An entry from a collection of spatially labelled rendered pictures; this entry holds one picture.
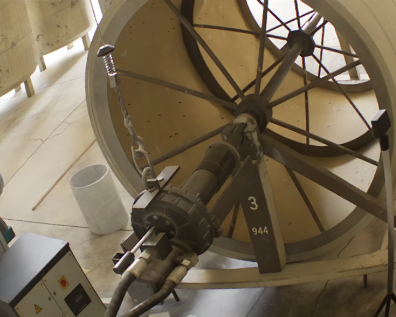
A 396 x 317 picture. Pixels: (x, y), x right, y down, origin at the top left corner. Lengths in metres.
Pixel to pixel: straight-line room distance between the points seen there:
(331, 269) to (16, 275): 1.53
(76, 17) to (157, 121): 5.53
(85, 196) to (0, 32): 4.18
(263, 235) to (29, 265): 1.13
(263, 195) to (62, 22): 6.50
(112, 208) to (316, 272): 1.81
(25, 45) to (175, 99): 4.61
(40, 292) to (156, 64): 1.82
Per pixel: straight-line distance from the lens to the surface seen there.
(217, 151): 2.71
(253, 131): 2.87
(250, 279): 3.26
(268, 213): 3.02
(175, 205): 2.33
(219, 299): 3.50
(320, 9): 2.70
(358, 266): 3.04
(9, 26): 8.18
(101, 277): 4.06
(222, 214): 2.57
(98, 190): 4.38
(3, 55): 8.17
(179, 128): 3.94
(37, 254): 2.76
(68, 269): 2.76
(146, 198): 2.32
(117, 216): 4.49
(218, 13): 4.70
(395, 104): 2.81
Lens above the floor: 2.09
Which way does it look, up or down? 23 degrees down
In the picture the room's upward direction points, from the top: 19 degrees counter-clockwise
